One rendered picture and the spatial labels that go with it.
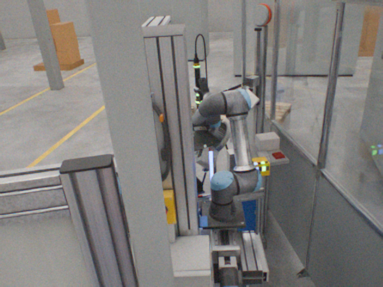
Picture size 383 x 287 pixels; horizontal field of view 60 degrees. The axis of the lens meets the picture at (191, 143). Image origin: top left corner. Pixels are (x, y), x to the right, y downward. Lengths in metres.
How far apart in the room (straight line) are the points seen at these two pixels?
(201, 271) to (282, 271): 1.74
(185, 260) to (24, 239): 0.89
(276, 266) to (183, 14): 7.58
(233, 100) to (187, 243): 0.72
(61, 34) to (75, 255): 9.80
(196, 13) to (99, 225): 9.02
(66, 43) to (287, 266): 8.68
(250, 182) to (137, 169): 1.36
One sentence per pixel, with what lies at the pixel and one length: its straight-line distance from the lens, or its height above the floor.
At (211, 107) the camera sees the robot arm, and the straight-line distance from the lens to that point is 1.65.
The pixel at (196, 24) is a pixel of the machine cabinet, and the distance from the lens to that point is 9.40.
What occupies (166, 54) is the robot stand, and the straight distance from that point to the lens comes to 1.08.
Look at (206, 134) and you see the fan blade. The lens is 2.32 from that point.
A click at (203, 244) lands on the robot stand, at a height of 1.23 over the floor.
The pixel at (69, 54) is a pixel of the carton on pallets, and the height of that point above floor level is 0.43.
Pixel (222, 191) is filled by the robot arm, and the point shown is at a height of 1.21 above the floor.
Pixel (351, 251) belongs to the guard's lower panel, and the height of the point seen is 0.69.
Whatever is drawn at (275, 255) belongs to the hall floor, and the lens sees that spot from 3.08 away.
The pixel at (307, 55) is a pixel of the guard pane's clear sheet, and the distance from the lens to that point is 2.36.
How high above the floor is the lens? 2.19
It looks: 27 degrees down
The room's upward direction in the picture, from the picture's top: 4 degrees counter-clockwise
